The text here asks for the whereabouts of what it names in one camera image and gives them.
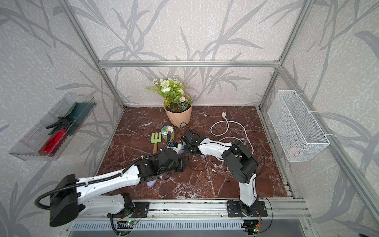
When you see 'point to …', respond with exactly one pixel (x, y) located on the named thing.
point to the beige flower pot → (180, 119)
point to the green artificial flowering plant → (172, 92)
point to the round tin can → (164, 131)
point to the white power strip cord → (227, 138)
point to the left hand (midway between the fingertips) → (189, 163)
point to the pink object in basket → (293, 150)
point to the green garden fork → (156, 140)
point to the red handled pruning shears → (52, 145)
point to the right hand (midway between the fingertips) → (188, 149)
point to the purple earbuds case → (150, 183)
